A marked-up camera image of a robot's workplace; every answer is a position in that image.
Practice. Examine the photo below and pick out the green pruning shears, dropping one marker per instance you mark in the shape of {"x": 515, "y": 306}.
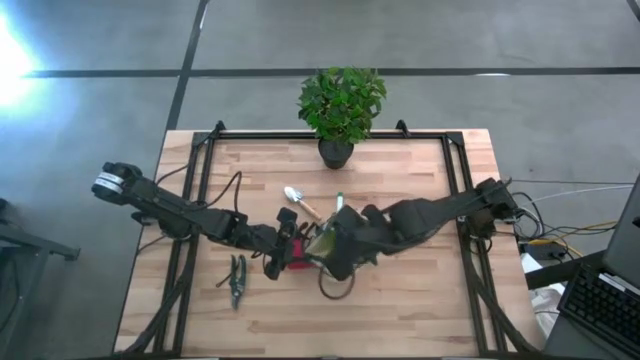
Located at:
{"x": 237, "y": 280}

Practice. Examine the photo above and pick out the green spray bottle white nozzle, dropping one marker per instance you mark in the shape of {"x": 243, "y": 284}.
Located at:
{"x": 340, "y": 200}

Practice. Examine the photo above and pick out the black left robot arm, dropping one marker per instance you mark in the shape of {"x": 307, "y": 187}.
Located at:
{"x": 165, "y": 205}

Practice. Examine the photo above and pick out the black metal table frame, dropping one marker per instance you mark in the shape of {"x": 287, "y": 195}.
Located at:
{"x": 260, "y": 135}

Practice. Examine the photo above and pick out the black power box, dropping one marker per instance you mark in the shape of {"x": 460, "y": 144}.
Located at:
{"x": 542, "y": 250}

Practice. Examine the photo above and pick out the tan gardening bag green trim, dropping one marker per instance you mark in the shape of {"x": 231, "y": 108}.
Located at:
{"x": 320, "y": 247}

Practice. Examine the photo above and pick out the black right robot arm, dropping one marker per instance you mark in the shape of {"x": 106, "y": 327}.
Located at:
{"x": 435, "y": 212}

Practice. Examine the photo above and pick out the black metal stand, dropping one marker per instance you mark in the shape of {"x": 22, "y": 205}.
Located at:
{"x": 45, "y": 246}

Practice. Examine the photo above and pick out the red gardening glove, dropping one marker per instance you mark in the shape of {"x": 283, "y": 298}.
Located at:
{"x": 299, "y": 250}

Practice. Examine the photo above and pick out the white plastic bag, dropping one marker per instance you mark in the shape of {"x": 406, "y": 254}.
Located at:
{"x": 545, "y": 300}

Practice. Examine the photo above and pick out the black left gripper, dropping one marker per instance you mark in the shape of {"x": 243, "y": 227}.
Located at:
{"x": 280, "y": 240}

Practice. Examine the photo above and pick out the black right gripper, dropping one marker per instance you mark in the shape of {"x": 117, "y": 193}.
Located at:
{"x": 355, "y": 235}

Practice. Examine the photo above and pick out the black laptop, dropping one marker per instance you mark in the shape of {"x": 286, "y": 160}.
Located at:
{"x": 600, "y": 305}

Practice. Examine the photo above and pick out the black metal bar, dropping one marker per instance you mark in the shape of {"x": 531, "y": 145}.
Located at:
{"x": 565, "y": 270}

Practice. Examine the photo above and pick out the green potted plant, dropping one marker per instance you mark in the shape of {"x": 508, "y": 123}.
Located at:
{"x": 340, "y": 105}

